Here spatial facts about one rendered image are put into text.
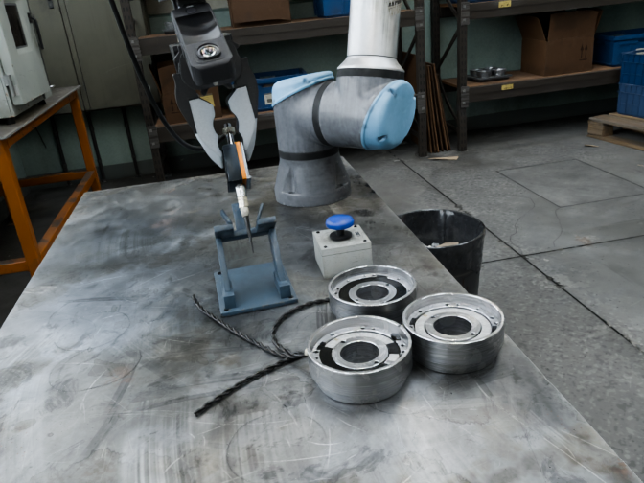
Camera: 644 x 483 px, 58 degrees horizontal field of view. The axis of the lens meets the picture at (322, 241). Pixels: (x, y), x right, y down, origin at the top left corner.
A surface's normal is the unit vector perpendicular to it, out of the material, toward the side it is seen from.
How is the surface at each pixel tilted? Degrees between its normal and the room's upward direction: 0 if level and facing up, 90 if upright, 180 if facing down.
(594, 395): 0
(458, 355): 90
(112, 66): 90
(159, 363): 0
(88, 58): 90
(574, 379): 0
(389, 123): 97
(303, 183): 72
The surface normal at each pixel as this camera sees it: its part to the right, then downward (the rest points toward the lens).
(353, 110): -0.58, 0.12
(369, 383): 0.11, 0.38
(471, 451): -0.09, -0.92
